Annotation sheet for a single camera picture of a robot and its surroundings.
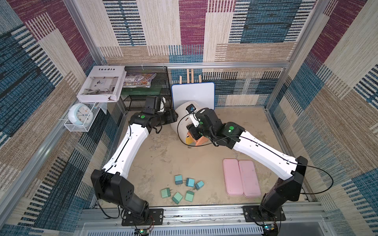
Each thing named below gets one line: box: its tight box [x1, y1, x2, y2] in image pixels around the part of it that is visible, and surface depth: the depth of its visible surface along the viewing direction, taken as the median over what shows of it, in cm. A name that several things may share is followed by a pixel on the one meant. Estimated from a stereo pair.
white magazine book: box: [76, 65, 127, 103], surface depth 76 cm
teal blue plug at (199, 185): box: [194, 180, 205, 191], surface depth 83 cm
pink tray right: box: [238, 159, 262, 197], surface depth 83 cm
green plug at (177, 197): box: [171, 191, 184, 205], surface depth 79 cm
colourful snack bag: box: [123, 72, 158, 89], surface depth 85 cm
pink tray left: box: [222, 158, 244, 196], surface depth 86 cm
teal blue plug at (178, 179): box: [174, 174, 184, 185], surface depth 86 cm
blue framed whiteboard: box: [171, 82, 216, 111], surface depth 106 cm
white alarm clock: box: [67, 103, 94, 126], surface depth 66 cm
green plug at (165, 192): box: [160, 187, 171, 199], surface depth 81 cm
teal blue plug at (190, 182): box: [185, 177, 196, 188], surface depth 84 cm
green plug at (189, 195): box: [185, 190, 195, 203], surface depth 80 cm
